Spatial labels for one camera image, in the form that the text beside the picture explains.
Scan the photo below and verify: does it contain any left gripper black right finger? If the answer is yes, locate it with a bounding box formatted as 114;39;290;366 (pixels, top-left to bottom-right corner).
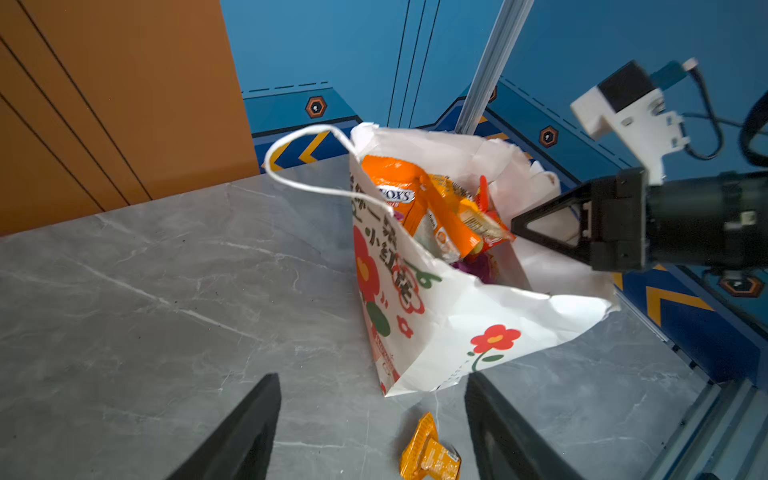
464;372;581;480

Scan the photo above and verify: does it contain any red snack packet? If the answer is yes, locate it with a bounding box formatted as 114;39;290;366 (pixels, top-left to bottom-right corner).
475;175;516;250

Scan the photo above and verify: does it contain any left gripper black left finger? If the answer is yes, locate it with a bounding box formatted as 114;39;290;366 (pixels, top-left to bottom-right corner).
169;373;282;479

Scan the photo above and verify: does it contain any purple grape candy bag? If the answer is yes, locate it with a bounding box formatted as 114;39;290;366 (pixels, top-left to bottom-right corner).
451;253;497;284

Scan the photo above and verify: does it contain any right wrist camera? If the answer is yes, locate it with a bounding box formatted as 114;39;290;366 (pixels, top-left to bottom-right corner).
571;60;690;186

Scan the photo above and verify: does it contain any colourful candy bag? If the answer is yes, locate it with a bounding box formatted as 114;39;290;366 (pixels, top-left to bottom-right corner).
362;155;428;236

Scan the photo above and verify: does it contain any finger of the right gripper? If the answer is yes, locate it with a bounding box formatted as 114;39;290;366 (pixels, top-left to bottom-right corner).
510;225;591;264
510;183;592;231

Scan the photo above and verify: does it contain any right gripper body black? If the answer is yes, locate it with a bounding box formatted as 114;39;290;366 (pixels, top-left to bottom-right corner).
588;168;648;272

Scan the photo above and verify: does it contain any white paper bag with flowers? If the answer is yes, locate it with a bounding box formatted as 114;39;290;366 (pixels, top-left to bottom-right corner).
263;121;622;398

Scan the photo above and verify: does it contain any orange snack packet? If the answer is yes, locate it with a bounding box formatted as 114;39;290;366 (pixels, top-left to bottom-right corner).
400;413;462;480
418;174;515;263

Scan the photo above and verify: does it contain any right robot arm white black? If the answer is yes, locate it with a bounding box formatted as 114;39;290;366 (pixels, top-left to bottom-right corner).
510;86;767;272

